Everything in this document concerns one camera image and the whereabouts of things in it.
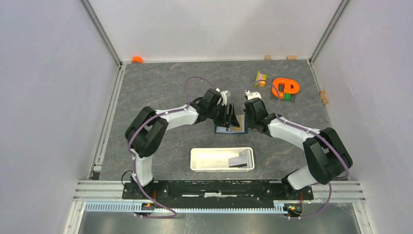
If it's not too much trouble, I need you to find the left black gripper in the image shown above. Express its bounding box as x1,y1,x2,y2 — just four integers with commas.
207,102,239,128

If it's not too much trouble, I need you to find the gold credit card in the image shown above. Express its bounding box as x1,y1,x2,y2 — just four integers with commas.
232,115,245,133

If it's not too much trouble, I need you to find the navy blue card holder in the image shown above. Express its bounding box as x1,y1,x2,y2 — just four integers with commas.
214,122,248,134

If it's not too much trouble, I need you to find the white plastic tray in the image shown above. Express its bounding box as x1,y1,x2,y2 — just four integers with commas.
190,147,255,173

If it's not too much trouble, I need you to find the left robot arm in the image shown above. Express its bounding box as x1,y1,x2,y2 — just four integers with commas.
125,88,241,199

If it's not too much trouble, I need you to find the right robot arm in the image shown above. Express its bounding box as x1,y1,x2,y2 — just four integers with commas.
244,97,353,199

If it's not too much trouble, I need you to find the stack of silver cards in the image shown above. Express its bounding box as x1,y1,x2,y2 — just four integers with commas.
228,156,253,169

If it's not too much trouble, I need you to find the green lego brick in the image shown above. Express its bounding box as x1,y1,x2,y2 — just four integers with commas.
283,93,291,100

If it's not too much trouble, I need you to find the pink green block stack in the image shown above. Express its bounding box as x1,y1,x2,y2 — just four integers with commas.
254,71,267,87

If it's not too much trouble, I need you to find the orange marble run piece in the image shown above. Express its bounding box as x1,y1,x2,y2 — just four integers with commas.
272,78,300,94

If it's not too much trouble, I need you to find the curved wooden piece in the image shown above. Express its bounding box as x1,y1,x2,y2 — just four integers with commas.
319,90,329,105

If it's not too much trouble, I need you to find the orange round cap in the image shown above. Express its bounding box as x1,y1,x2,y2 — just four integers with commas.
131,56,143,64

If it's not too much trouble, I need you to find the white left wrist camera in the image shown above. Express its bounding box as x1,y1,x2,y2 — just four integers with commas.
215,88,231,106

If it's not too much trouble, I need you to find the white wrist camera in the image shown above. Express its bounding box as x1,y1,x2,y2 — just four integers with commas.
215,88,231,106
245,90,262,100

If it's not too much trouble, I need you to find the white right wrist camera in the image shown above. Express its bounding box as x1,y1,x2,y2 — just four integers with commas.
245,90,262,100

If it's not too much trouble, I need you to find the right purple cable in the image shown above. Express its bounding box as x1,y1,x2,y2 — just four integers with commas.
245,79,351,220

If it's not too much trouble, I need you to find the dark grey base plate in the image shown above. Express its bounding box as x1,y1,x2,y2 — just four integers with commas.
270,93,296,102

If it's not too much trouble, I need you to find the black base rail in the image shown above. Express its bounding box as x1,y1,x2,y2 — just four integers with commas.
122,179,314,210

